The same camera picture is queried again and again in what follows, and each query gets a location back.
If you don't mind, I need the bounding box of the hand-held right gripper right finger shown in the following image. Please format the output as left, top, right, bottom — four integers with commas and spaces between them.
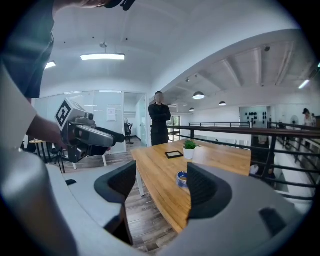
159, 162, 310, 256

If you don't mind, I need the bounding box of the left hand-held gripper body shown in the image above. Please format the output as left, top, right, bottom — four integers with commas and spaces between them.
54, 98, 97, 164

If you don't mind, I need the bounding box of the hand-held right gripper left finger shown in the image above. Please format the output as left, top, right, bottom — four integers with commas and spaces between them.
62, 160, 137, 228

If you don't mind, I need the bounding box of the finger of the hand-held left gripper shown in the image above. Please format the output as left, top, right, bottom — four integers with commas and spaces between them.
74, 124, 126, 148
86, 146, 112, 157

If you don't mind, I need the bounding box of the blue roll of tape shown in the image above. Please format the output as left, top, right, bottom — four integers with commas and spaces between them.
175, 170, 191, 189

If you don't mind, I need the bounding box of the person's left forearm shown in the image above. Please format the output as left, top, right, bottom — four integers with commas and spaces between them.
26, 113, 68, 150

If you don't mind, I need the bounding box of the white table leg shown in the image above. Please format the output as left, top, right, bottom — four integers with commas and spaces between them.
135, 169, 146, 197

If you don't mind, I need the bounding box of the white paper notice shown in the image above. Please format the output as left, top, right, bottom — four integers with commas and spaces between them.
106, 107, 117, 123

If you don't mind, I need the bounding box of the black standing fan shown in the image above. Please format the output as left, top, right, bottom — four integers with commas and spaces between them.
123, 117, 135, 146

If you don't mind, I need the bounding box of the small round side table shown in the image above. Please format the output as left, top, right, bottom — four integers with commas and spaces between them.
29, 139, 47, 164

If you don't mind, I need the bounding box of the green plant in white pot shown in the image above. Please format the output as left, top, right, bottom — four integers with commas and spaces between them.
182, 139, 201, 160

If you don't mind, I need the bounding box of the person's dark shirt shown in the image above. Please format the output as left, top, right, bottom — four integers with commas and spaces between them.
0, 0, 56, 99

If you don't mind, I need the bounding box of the black metal railing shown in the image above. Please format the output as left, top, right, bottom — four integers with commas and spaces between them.
166, 121, 320, 201

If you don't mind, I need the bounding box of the black picture frame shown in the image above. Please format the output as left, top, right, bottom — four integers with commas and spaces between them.
164, 150, 184, 160

